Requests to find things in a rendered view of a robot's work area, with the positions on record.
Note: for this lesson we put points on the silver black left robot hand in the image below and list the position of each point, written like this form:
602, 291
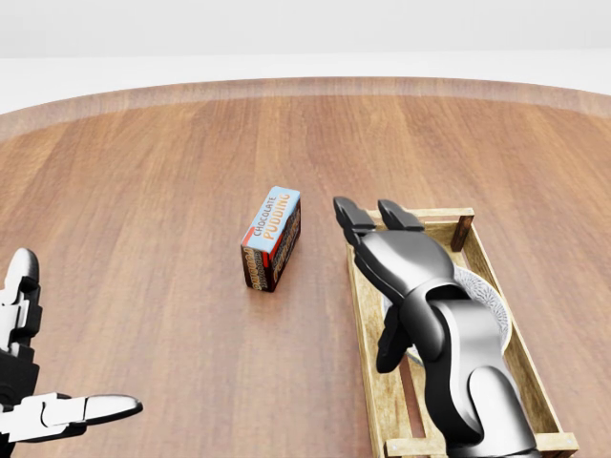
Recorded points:
21, 362

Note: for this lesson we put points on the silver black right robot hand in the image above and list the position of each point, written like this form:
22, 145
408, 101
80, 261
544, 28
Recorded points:
406, 262

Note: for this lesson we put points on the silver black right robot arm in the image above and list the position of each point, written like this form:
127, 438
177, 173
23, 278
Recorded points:
477, 372

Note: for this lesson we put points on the wooden slat tray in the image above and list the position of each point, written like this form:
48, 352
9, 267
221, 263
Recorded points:
482, 248

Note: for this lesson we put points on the patterned black white bowl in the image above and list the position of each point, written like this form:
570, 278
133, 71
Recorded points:
487, 296

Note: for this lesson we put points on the chocolate pudding box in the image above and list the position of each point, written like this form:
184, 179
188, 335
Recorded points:
272, 229

